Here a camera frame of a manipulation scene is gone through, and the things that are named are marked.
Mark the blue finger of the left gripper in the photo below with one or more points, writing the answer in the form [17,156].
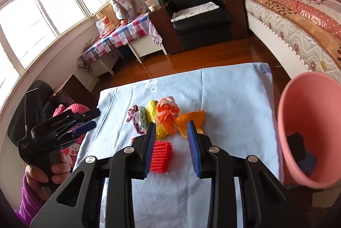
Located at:
[84,128]

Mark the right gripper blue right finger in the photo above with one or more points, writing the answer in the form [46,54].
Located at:
[195,148]

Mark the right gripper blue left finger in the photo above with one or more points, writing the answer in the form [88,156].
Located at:
[148,147]

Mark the yellow plastic wrapper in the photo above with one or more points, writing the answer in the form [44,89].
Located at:
[151,115]

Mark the red foam net sleeve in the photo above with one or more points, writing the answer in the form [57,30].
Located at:
[161,157]

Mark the orange white wrapper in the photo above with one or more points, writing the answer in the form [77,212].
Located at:
[167,111]

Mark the black foam net sleeve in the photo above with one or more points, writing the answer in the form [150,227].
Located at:
[297,147]

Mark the purple sleeve forearm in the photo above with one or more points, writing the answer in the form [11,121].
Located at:
[30,204]

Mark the pink plastic trash bin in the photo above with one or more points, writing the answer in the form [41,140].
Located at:
[310,105]

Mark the person's left hand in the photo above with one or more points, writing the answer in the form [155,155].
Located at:
[35,177]

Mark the light blue floral tablecloth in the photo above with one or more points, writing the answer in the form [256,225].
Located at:
[233,105]

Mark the dark wood side cabinet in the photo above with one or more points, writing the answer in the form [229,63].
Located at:
[170,39]

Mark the plaid cloth covered desk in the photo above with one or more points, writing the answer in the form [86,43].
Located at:
[140,35]

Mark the brown paper shopping bag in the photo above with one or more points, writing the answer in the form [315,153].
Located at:
[108,17]

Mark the drink cup with straw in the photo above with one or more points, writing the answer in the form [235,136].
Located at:
[151,5]

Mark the black leather armchair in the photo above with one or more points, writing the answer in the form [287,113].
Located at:
[199,22]

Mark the white seat cushion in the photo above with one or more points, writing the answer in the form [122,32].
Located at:
[194,11]

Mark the bed with patterned bedding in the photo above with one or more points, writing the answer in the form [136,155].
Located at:
[303,35]

